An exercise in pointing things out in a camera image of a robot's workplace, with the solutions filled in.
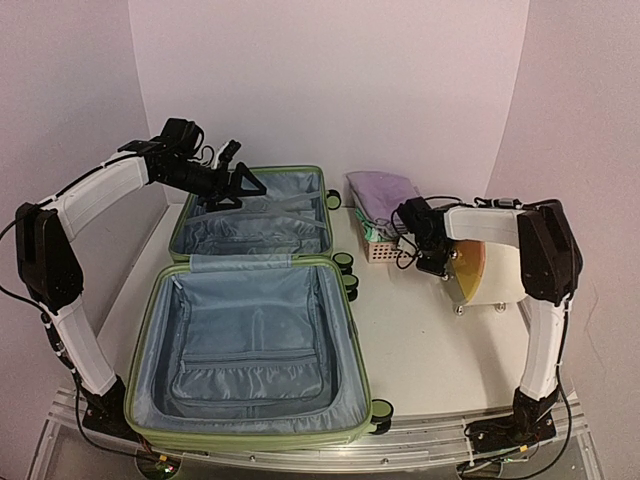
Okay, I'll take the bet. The white cylindrical container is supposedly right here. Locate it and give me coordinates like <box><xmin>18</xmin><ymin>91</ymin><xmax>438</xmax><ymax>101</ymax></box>
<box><xmin>443</xmin><ymin>240</ymin><xmax>526</xmax><ymax>316</ymax></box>

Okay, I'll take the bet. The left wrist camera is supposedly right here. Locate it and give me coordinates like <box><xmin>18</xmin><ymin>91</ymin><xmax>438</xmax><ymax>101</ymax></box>
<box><xmin>212</xmin><ymin>140</ymin><xmax>241</xmax><ymax>170</ymax></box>

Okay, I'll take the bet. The green hard-shell suitcase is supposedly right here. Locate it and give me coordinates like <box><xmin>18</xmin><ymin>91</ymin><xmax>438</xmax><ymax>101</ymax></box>
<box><xmin>124</xmin><ymin>166</ymin><xmax>394</xmax><ymax>449</ymax></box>

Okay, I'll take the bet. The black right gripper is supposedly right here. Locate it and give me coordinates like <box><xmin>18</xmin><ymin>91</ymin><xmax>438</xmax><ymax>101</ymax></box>
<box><xmin>416</xmin><ymin>230</ymin><xmax>455</xmax><ymax>274</ymax></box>

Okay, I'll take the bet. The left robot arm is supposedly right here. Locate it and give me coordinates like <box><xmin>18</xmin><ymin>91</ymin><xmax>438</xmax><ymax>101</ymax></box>
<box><xmin>5</xmin><ymin>118</ymin><xmax>267</xmax><ymax>439</ymax></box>

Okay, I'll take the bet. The purple garment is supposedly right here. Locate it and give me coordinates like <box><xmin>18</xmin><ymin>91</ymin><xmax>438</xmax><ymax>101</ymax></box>
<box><xmin>346</xmin><ymin>171</ymin><xmax>420</xmax><ymax>226</ymax></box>

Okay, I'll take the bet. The pink perforated plastic basket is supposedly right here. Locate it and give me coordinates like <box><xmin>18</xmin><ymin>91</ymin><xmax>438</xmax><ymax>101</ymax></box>
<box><xmin>357</xmin><ymin>220</ymin><xmax>414</xmax><ymax>264</ymax></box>

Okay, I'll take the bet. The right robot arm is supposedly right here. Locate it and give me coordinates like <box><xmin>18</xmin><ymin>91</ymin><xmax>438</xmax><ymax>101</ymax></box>
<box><xmin>391</xmin><ymin>196</ymin><xmax>583</xmax><ymax>453</ymax></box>

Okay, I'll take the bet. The green tie-dye garment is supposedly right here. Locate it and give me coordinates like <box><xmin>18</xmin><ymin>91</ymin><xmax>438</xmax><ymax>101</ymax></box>
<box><xmin>355</xmin><ymin>208</ymin><xmax>407</xmax><ymax>243</ymax></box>

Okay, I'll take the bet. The black camera cable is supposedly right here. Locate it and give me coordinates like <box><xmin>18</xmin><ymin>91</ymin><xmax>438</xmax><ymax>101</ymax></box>
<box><xmin>389</xmin><ymin>204</ymin><xmax>426</xmax><ymax>274</ymax></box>

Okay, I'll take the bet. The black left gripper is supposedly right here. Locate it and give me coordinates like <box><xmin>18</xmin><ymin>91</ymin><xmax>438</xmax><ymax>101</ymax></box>
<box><xmin>156</xmin><ymin>156</ymin><xmax>265</xmax><ymax>210</ymax></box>

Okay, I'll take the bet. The curved aluminium rail base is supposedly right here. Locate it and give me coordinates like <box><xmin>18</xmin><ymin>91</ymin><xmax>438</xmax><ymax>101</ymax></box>
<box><xmin>26</xmin><ymin>388</ymin><xmax>604</xmax><ymax>479</ymax></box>

